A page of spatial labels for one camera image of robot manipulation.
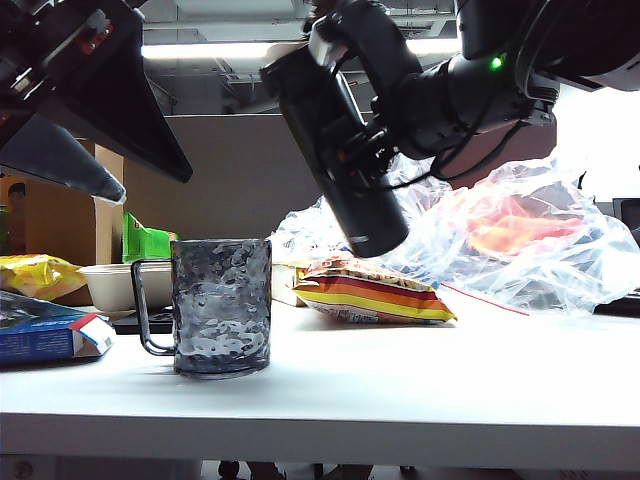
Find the white paper bowl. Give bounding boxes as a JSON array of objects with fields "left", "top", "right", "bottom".
[{"left": 78, "top": 263, "right": 176, "bottom": 314}]

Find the black thermos with flip lid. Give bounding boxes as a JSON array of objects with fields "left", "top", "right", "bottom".
[{"left": 259, "top": 47, "right": 412, "bottom": 260}]

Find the yellow box with face print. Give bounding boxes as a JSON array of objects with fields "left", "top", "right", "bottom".
[{"left": 0, "top": 172, "right": 29, "bottom": 256}]

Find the green package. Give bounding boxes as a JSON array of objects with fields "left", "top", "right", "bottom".
[{"left": 122, "top": 212, "right": 180, "bottom": 264}]

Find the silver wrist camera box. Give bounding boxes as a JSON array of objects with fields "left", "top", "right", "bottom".
[{"left": 307, "top": 19, "right": 352, "bottom": 67}]

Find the black flat device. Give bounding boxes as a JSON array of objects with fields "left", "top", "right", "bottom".
[{"left": 112, "top": 305, "right": 176, "bottom": 335}]

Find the blue cardboard box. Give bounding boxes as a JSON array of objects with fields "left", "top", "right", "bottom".
[{"left": 0, "top": 289, "right": 116, "bottom": 369}]

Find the orange yellow striped snack bag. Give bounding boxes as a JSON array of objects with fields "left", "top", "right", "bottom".
[{"left": 292, "top": 255, "right": 459, "bottom": 326}]

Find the long ceiling light strip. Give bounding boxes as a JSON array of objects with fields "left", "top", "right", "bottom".
[{"left": 141, "top": 37, "right": 461, "bottom": 62}]

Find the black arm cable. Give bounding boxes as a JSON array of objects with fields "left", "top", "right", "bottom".
[{"left": 389, "top": 117, "right": 531, "bottom": 191}]

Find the black keyboard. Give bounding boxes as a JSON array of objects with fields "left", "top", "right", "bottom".
[{"left": 594, "top": 289, "right": 640, "bottom": 317}]

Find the brown cardboard box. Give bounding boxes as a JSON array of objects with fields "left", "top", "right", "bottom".
[{"left": 24, "top": 139, "right": 126, "bottom": 267}]

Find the crumpled clear plastic bag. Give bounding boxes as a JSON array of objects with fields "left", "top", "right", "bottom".
[{"left": 269, "top": 154, "right": 640, "bottom": 317}]

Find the grey desk partition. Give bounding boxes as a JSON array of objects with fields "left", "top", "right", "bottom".
[{"left": 122, "top": 113, "right": 559, "bottom": 251}]

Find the dark screen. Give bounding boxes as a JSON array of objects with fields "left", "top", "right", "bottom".
[{"left": 612, "top": 198, "right": 640, "bottom": 235}]

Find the textured grey translucent mug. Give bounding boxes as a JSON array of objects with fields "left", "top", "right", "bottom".
[{"left": 130, "top": 238, "right": 274, "bottom": 380}]

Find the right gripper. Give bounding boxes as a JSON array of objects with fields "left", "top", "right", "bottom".
[{"left": 319, "top": 7, "right": 436, "bottom": 191}]

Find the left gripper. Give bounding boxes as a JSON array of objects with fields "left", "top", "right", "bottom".
[{"left": 0, "top": 0, "right": 195, "bottom": 207}]

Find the orange cloth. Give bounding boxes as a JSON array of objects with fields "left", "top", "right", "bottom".
[{"left": 467, "top": 194, "right": 586, "bottom": 259}]

